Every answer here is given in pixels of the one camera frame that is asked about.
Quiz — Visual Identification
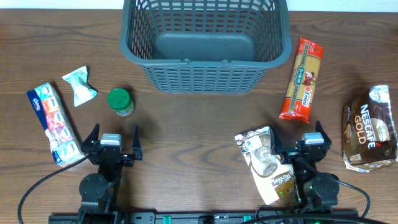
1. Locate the white brown snack pouch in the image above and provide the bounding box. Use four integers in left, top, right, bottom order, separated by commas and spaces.
234, 126, 295, 205

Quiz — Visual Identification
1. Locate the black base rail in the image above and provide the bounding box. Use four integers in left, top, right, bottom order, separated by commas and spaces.
47, 209, 359, 224

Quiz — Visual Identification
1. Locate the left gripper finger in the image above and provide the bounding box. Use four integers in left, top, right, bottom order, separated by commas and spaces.
82, 123, 100, 147
132, 126, 142, 154

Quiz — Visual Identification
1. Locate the green lid jar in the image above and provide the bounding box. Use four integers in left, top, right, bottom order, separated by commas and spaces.
108, 88, 134, 116

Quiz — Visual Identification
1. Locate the teal white packet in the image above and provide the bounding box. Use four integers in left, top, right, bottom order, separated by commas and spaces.
62, 66, 97, 107

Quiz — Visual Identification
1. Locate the Kleenex tissue multipack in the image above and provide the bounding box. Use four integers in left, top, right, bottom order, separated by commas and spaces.
27, 83, 84, 167

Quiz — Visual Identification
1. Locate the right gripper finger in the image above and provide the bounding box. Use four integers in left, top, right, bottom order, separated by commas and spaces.
315, 121, 331, 146
270, 126, 283, 153

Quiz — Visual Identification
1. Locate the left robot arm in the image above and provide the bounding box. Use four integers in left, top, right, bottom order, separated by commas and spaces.
78, 124, 142, 224

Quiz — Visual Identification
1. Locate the spaghetti pack red yellow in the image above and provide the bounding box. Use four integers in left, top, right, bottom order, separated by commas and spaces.
279, 38, 323, 123

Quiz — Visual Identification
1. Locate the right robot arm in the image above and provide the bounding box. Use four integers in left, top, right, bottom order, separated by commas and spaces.
271, 121, 340, 213

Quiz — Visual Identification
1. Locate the brown Nescafe Gold bag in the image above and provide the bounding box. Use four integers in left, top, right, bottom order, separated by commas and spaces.
342, 85, 397, 172

